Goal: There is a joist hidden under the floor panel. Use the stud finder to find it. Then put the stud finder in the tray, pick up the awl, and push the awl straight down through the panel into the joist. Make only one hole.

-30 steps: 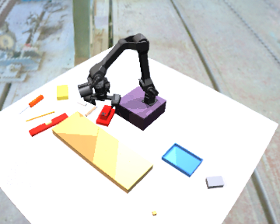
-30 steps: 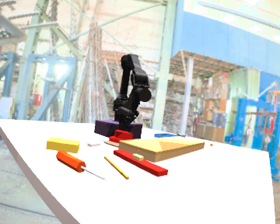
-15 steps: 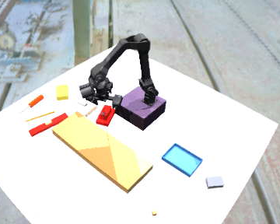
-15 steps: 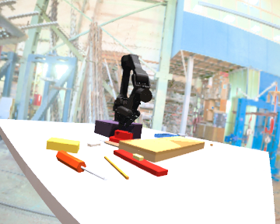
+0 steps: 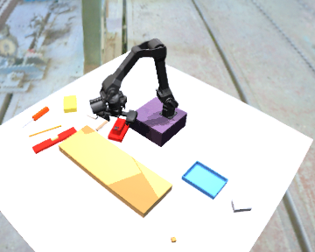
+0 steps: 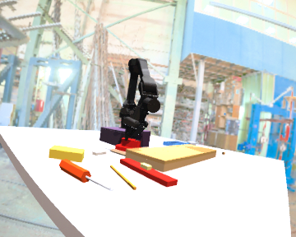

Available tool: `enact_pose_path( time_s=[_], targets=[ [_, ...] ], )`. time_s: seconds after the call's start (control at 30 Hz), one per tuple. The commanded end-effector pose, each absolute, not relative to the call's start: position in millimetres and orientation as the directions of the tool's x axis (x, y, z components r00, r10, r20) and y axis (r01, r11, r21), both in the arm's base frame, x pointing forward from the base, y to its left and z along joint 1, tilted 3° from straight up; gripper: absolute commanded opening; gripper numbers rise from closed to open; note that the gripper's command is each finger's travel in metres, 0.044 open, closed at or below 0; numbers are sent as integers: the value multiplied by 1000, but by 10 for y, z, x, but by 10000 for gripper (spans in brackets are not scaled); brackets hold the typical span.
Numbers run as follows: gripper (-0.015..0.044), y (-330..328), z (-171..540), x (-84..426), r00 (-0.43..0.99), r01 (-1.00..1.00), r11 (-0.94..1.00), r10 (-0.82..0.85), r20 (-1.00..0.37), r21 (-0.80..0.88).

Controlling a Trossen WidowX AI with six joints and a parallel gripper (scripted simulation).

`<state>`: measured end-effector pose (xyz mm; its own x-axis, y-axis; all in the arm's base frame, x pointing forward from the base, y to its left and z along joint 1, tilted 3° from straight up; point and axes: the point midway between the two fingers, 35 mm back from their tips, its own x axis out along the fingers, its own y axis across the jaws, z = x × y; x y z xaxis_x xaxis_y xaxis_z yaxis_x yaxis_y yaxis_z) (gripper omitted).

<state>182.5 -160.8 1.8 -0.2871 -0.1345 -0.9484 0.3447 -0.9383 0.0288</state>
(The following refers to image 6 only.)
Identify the red flat bar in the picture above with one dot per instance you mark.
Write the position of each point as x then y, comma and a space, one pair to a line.
147, 171

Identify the red rectangular block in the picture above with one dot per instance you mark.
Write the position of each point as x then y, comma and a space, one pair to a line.
130, 143

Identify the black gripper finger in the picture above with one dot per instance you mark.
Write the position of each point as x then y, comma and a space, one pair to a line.
128, 131
137, 132

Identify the orange thin rod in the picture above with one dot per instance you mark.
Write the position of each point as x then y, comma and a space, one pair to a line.
124, 179

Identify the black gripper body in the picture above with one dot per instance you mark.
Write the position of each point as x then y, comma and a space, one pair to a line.
138, 118

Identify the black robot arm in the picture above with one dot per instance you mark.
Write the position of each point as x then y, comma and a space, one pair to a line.
147, 88

